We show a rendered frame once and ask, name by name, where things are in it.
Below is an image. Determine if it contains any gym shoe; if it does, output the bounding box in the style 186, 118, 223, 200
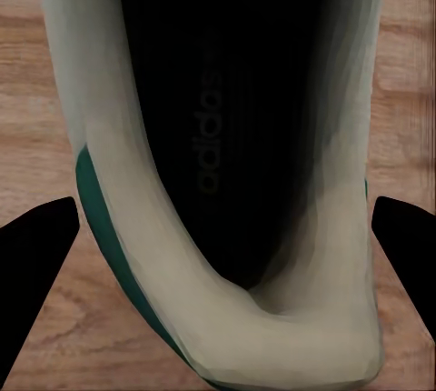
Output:
41, 0, 385, 391

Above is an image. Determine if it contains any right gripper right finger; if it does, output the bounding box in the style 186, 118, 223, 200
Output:
372, 196, 436, 343

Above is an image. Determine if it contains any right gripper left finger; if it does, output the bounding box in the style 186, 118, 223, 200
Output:
0, 196, 80, 390

